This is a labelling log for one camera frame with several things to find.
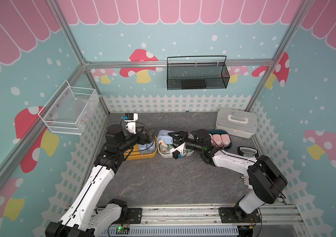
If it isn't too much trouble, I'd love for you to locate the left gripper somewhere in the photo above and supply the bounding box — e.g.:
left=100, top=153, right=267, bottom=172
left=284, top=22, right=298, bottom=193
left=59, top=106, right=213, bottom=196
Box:
left=119, top=126, right=158, bottom=153

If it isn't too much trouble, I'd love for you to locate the pink pencil sharpener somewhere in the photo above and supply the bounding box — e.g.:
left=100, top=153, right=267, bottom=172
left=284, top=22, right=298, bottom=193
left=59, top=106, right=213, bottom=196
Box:
left=212, top=134, right=223, bottom=148
left=221, top=134, right=231, bottom=149

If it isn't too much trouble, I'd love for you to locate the dark teal storage box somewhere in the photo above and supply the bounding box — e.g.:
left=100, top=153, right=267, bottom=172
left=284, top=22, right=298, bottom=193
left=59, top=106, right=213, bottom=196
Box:
left=208, top=129, right=232, bottom=150

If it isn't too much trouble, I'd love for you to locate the blue pencil sharpener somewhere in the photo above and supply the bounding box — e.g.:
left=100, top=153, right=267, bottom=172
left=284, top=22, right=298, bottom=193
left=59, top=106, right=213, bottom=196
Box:
left=157, top=130, right=173, bottom=149
left=138, top=142, right=156, bottom=155

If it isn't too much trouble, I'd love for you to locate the yellow plastic storage box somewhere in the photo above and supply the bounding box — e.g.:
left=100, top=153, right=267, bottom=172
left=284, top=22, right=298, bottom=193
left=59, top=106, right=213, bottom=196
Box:
left=124, top=139, right=157, bottom=160

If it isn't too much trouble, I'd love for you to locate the white plastic storage box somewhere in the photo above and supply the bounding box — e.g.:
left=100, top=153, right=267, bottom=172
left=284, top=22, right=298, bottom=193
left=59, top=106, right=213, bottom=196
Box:
left=157, top=132, right=195, bottom=159

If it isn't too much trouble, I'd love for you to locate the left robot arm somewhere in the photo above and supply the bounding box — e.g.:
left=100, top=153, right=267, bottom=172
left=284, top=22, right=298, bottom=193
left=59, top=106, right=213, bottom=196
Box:
left=45, top=124, right=155, bottom=237

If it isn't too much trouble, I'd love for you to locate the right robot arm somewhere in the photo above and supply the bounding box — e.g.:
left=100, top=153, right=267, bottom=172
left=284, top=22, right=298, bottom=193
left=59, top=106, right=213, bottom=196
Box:
left=168, top=129, right=288, bottom=222

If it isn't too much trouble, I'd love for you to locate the translucent plastic lidded case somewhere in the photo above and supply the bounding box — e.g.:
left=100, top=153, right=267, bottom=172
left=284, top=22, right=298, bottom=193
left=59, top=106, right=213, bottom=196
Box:
left=215, top=107, right=257, bottom=139

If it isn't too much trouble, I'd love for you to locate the rack of metal bits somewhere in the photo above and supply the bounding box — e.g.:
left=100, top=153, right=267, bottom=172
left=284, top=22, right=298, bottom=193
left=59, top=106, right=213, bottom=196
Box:
left=238, top=146, right=259, bottom=190

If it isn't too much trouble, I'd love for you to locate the small green circuit board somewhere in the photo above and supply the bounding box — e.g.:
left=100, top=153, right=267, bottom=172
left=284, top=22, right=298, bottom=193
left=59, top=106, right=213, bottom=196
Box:
left=116, top=226, right=130, bottom=235

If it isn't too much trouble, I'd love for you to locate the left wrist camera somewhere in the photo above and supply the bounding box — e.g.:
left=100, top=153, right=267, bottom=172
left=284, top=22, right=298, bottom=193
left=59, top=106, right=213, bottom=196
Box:
left=123, top=113, right=138, bottom=134

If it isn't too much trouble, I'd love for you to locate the white wire mesh basket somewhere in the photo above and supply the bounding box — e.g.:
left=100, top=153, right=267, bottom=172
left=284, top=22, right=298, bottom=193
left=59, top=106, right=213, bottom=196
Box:
left=38, top=81, right=99, bottom=135

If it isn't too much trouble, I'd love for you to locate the black wire mesh basket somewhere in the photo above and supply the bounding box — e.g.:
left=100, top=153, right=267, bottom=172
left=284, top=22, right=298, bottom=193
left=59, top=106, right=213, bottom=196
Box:
left=167, top=55, right=230, bottom=90

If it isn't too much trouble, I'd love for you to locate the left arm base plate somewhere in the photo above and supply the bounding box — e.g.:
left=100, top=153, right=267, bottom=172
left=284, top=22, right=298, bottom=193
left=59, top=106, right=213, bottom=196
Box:
left=121, top=208, right=143, bottom=225

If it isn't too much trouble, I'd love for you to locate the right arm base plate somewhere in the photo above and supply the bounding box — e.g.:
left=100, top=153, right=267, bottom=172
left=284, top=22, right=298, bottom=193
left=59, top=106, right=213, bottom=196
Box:
left=218, top=207, right=261, bottom=225

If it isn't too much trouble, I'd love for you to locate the grey slotted cable duct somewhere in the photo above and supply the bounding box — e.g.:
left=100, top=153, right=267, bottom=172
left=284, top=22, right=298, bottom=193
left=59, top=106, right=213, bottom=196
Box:
left=100, top=225, right=240, bottom=237

